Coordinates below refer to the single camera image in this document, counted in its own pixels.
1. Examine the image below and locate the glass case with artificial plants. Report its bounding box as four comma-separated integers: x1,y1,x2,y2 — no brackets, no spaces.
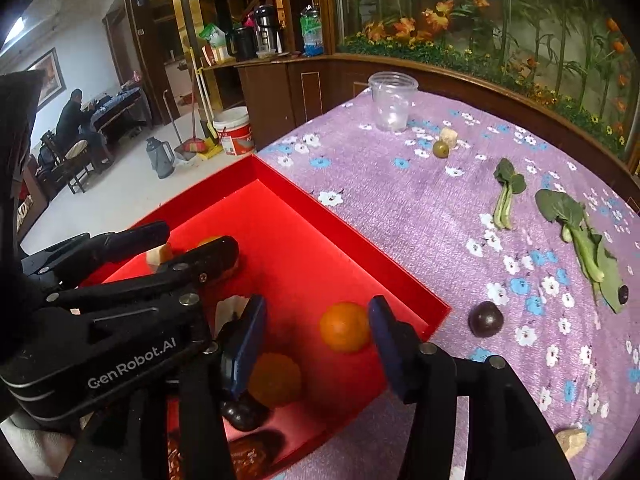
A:
330,0,640,161

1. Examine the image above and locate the dark passion fruit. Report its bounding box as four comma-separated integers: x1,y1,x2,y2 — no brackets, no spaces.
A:
468,301,504,338
221,392,273,432

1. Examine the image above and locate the wooden sideboard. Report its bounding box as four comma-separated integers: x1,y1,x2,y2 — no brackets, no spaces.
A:
234,51,351,153

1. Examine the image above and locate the black and silver thermos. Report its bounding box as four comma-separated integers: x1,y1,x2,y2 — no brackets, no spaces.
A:
253,5,281,54

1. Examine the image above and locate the green label water bottle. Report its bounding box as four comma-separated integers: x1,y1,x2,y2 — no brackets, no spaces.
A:
300,4,326,57

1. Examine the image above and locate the wooden chair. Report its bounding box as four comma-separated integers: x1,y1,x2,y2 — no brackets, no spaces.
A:
40,130,93,195

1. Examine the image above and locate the white plastic bucket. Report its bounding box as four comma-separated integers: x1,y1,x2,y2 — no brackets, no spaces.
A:
212,106,256,157

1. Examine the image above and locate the framed wall picture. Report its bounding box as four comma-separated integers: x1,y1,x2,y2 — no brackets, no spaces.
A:
25,47,67,111

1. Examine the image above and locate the green packet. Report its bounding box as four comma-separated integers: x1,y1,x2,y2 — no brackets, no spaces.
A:
199,23,236,64

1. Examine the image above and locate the bok choy stalk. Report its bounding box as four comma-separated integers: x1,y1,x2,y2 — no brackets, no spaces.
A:
534,188,608,283
492,157,527,231

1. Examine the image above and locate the clear plastic cup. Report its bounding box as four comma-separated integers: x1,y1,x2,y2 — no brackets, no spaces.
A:
368,71,419,134

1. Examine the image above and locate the black mug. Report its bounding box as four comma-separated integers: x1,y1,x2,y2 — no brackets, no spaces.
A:
226,26,257,62

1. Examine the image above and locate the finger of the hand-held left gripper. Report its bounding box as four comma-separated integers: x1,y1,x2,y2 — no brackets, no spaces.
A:
47,236,240,317
22,221,171,289

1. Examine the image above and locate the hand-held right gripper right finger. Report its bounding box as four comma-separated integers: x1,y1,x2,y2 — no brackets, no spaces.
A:
367,296,576,480

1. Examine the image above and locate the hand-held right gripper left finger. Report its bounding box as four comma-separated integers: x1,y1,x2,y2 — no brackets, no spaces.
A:
60,294,268,480

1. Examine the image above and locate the red box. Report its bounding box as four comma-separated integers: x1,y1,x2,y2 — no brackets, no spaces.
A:
80,154,452,480

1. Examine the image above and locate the red broom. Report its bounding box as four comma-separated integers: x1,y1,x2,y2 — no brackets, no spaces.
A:
175,47,207,155

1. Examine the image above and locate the dark red jujube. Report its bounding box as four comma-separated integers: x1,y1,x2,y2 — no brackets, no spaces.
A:
167,429,287,480

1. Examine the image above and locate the grey kettle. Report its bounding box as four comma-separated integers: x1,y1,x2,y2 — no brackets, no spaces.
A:
146,136,176,180

